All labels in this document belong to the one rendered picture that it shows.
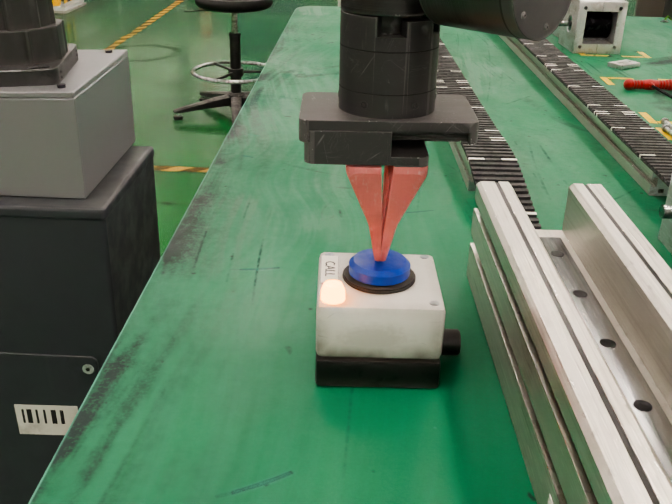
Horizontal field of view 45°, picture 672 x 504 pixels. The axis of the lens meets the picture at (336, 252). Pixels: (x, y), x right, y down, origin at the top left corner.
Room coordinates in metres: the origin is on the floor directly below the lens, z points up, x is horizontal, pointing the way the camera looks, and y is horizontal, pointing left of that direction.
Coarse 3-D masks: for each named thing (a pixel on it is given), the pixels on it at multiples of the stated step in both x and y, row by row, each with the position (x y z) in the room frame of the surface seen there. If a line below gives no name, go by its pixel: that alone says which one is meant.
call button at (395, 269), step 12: (360, 252) 0.48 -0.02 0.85; (372, 252) 0.48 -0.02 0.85; (396, 252) 0.48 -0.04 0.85; (360, 264) 0.46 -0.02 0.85; (372, 264) 0.46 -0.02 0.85; (384, 264) 0.46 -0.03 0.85; (396, 264) 0.46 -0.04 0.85; (408, 264) 0.47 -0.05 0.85; (360, 276) 0.45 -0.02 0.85; (372, 276) 0.45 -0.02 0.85; (384, 276) 0.45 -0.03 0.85; (396, 276) 0.45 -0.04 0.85; (408, 276) 0.46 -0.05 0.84
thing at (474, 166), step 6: (474, 162) 0.78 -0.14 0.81; (480, 162) 0.78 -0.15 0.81; (486, 162) 0.78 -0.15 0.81; (492, 162) 0.78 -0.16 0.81; (498, 162) 0.79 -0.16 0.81; (504, 162) 0.79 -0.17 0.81; (474, 168) 0.77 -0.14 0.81; (480, 168) 0.77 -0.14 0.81; (486, 168) 0.77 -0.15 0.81; (492, 168) 0.77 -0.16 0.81; (498, 168) 0.77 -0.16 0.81; (504, 168) 0.77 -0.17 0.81; (510, 168) 0.77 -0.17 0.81; (516, 168) 0.77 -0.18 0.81
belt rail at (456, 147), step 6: (450, 144) 0.94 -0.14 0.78; (456, 144) 0.92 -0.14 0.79; (456, 150) 0.89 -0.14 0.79; (462, 150) 0.85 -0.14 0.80; (456, 156) 0.88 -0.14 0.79; (462, 156) 0.84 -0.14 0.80; (462, 162) 0.85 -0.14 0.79; (462, 168) 0.84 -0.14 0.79; (468, 168) 0.80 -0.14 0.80; (462, 174) 0.83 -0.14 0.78; (468, 174) 0.81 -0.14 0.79; (468, 180) 0.79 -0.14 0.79; (468, 186) 0.79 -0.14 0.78; (474, 186) 0.79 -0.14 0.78
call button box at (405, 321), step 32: (320, 256) 0.50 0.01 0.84; (416, 256) 0.50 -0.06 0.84; (320, 288) 0.45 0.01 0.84; (352, 288) 0.45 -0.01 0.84; (384, 288) 0.45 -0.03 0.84; (416, 288) 0.46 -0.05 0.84; (320, 320) 0.43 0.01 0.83; (352, 320) 0.43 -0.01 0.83; (384, 320) 0.43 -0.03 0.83; (416, 320) 0.43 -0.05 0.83; (320, 352) 0.43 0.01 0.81; (352, 352) 0.43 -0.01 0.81; (384, 352) 0.43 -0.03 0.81; (416, 352) 0.43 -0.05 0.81; (448, 352) 0.46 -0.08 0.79; (320, 384) 0.43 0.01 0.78; (352, 384) 0.43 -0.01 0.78; (384, 384) 0.43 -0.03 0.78; (416, 384) 0.43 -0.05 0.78
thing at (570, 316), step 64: (512, 192) 0.57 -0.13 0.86; (576, 192) 0.57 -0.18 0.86; (512, 256) 0.46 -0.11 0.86; (576, 256) 0.54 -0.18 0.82; (640, 256) 0.46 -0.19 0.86; (512, 320) 0.43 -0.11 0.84; (576, 320) 0.38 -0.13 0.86; (640, 320) 0.41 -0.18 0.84; (512, 384) 0.41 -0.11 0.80; (576, 384) 0.32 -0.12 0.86; (640, 384) 0.36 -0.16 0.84; (576, 448) 0.29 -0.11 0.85; (640, 448) 0.27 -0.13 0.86
